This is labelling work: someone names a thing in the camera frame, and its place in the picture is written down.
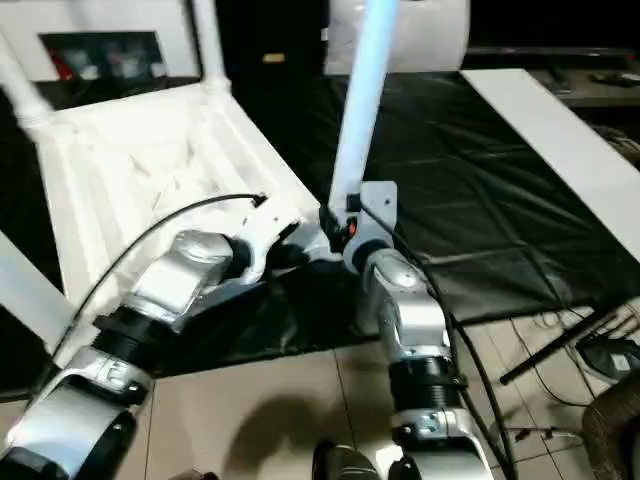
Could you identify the white plastic table leg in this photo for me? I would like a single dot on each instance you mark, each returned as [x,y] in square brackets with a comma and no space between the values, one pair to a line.
[212,45]
[25,90]
[360,100]
[30,295]

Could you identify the white plastic table top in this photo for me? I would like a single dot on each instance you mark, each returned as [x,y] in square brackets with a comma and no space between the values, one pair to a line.
[150,150]

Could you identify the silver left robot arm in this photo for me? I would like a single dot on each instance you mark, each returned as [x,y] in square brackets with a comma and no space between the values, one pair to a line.
[165,285]

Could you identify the black work mat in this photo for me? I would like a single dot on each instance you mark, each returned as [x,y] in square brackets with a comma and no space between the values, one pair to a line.
[475,175]

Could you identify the small tan label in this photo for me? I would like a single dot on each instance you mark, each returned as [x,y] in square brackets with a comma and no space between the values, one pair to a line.
[272,57]

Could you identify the black sofa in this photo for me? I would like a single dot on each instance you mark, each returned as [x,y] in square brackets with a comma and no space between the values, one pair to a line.
[270,30]

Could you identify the grey cushion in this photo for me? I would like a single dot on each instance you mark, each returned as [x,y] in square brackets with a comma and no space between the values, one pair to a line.
[425,35]

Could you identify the black robot right foot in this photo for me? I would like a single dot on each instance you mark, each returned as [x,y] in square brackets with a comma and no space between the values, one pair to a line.
[342,465]

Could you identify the black robot foot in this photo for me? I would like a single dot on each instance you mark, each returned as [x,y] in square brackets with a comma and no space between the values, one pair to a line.
[197,475]
[342,465]

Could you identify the white flat board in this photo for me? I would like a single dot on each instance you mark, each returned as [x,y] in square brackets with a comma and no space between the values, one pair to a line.
[550,140]

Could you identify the small white jar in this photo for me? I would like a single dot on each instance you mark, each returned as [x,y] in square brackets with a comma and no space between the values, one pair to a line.
[158,69]

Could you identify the black floor stand foot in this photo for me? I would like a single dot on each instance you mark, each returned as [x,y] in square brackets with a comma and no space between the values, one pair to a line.
[555,350]

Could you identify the black robot left foot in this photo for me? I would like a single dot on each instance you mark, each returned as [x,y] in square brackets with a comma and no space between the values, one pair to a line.
[197,475]

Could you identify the black television with red logo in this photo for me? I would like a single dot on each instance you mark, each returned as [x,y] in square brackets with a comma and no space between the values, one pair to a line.
[550,51]

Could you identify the dark low tv bench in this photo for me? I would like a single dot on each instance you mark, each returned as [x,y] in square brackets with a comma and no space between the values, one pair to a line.
[600,92]

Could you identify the black wifi router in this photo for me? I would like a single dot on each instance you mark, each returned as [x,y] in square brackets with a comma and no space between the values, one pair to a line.
[612,357]

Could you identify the white sideboard cabinet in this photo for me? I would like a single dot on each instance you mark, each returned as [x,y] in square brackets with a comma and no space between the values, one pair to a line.
[100,20]

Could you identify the red packet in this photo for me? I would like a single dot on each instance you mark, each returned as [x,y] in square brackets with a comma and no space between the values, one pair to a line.
[56,60]

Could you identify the black remote control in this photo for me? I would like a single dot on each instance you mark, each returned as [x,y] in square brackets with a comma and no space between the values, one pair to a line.
[612,77]

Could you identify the dark brown textured stool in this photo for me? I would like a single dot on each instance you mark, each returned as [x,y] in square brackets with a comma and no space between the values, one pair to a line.
[615,430]

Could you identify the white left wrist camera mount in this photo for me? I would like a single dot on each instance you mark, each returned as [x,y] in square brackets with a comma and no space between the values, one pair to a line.
[265,220]

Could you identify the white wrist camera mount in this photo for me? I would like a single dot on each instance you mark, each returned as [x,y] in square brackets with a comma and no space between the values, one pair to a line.
[377,205]
[265,220]

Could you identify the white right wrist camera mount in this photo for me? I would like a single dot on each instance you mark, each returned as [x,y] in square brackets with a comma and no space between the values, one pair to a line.
[377,205]

